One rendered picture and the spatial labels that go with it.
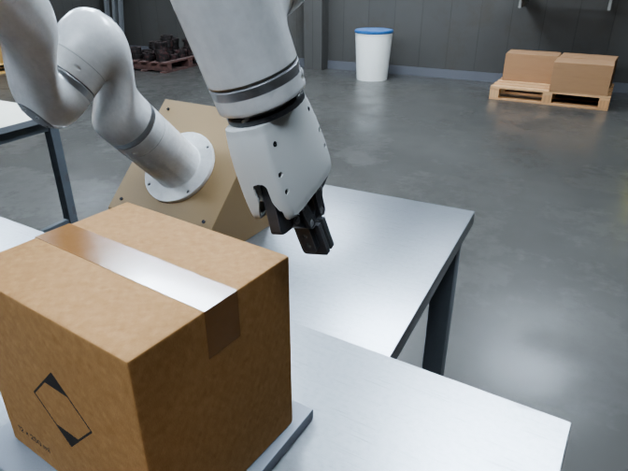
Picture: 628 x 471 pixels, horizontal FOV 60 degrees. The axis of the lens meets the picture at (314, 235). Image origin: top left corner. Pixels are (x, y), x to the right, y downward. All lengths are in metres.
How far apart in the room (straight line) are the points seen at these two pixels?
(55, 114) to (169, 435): 0.65
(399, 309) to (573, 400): 1.31
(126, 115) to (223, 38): 0.72
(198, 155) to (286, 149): 0.84
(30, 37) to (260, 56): 0.56
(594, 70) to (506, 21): 1.68
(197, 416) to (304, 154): 0.30
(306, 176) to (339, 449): 0.43
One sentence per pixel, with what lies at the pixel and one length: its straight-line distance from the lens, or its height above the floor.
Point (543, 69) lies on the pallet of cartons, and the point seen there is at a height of 0.32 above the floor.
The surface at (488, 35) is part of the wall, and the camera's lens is 8.14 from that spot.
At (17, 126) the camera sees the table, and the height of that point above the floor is 0.77.
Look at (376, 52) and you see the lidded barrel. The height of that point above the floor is 0.39.
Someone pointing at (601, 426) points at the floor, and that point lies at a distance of 2.23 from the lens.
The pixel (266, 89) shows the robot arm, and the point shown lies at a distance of 0.47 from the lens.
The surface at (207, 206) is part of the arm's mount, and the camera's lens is 1.26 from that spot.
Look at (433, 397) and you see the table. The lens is 0.90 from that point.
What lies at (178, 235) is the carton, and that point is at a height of 1.12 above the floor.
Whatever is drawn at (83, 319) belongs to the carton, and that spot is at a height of 1.12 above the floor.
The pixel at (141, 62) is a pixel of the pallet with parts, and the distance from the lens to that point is 9.01.
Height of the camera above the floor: 1.43
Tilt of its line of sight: 26 degrees down
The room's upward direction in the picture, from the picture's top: straight up
